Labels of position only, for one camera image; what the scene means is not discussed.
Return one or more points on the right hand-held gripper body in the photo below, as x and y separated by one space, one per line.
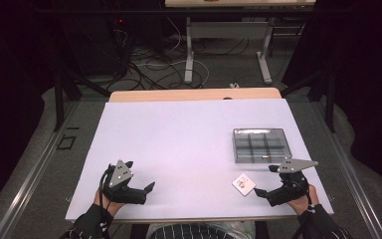
291 186

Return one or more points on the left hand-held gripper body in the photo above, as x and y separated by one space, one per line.
121 174

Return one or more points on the white cartoon print card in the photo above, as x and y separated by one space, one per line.
243 184

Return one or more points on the grey transparent compartment box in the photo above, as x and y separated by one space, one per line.
262 146

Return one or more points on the person's right hand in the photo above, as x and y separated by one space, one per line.
305 202

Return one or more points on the person's left hand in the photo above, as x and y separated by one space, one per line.
107 205

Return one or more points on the white table board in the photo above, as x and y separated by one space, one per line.
179 149

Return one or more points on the person's striped dark clothing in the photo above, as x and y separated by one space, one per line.
185 231

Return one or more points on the wooden table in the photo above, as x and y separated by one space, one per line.
179 95

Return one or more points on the black metal stand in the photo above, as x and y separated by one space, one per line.
58 99
330 99

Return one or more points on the white floor plug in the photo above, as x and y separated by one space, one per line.
234 85

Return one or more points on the white-legged background desk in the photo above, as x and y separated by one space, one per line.
189 49

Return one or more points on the black curtain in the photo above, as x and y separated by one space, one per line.
371 83
10 83

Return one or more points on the black device with red light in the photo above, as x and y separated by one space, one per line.
121 21

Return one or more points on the aluminium floor rail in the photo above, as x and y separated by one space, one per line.
348 172
30 179

